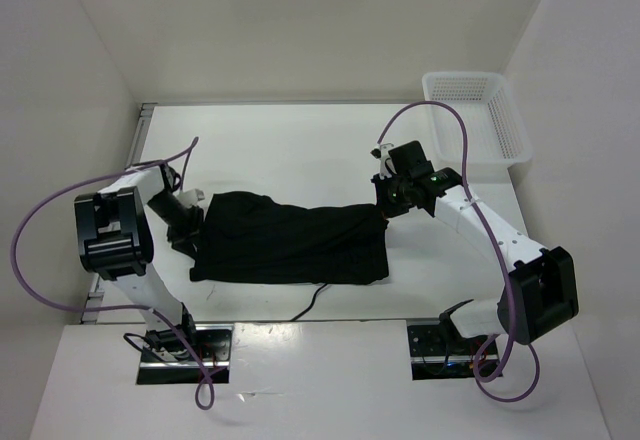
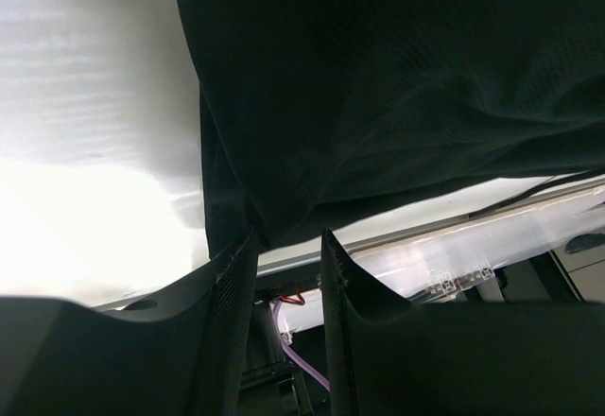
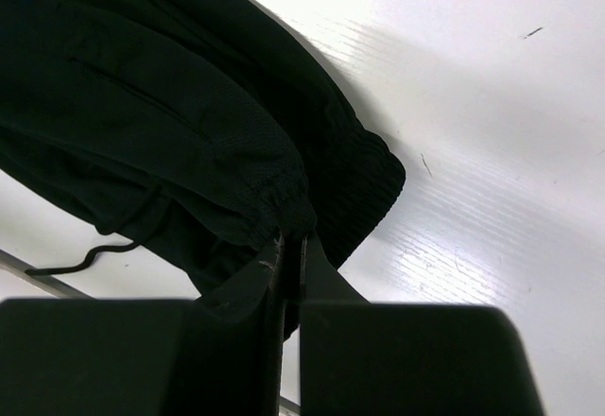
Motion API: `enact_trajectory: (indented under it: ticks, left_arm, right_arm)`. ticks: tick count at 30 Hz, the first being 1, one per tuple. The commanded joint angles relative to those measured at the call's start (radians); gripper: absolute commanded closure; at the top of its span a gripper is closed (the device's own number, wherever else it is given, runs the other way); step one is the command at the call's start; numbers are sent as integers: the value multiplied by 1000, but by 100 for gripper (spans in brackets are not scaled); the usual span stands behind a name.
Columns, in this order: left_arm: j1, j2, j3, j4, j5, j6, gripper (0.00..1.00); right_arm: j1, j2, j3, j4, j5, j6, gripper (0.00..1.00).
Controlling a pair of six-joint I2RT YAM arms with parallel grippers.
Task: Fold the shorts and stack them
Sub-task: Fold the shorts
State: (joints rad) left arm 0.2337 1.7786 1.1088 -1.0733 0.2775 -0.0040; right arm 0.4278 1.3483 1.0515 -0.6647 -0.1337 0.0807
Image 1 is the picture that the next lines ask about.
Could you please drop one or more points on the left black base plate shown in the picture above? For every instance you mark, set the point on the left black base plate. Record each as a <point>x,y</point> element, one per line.
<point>157,366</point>

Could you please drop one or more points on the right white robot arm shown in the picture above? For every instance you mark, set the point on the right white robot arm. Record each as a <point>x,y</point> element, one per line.
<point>539,285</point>

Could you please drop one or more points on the black shorts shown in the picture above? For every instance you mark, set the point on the black shorts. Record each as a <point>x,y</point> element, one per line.
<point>248,238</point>

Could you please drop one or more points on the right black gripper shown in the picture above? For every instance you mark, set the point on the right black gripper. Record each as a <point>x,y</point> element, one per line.
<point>387,209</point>

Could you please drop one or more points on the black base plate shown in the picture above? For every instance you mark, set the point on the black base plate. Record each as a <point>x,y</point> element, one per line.
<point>434,356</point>
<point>157,366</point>

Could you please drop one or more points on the white plastic basket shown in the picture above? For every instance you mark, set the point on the white plastic basket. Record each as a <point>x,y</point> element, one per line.
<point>495,129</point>

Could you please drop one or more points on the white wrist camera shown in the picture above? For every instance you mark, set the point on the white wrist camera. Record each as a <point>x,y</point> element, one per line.
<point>381,152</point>
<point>191,198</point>

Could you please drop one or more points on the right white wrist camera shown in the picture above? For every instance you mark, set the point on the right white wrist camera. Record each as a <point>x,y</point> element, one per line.
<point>381,152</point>

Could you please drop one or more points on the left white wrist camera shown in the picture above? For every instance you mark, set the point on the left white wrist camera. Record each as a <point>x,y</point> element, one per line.
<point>191,198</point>

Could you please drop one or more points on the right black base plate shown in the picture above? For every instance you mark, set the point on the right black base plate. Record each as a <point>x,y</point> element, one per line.
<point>434,356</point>

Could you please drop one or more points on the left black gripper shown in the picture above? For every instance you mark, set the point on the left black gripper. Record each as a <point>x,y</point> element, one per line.
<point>181,239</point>

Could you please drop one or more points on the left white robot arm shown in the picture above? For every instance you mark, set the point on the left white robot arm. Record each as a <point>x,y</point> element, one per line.
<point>166,317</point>

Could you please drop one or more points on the aluminium table edge rail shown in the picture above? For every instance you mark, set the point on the aluminium table edge rail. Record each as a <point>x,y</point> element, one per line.
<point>108,243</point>

